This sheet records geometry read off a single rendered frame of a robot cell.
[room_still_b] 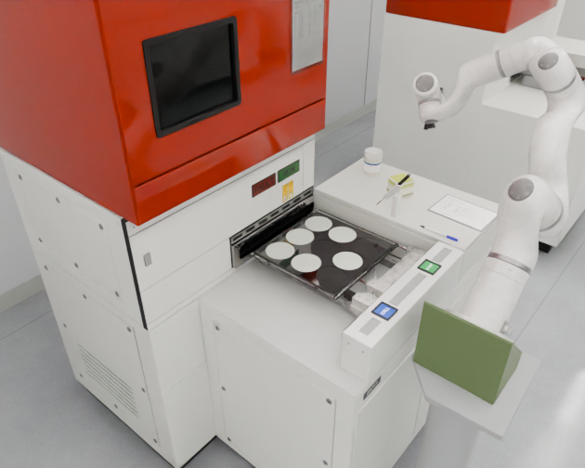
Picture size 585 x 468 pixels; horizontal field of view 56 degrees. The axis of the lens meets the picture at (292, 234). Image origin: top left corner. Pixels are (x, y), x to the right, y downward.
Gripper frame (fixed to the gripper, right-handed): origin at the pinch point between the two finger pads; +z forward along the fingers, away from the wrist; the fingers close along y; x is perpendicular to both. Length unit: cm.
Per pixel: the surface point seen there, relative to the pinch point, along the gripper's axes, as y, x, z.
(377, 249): -58, -4, -25
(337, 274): -70, 2, -39
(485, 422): -90, -55, -56
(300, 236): -63, 22, -29
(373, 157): -24.2, 15.0, -6.3
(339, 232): -57, 12, -22
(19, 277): -140, 181, 14
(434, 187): -26.7, -9.6, 1.4
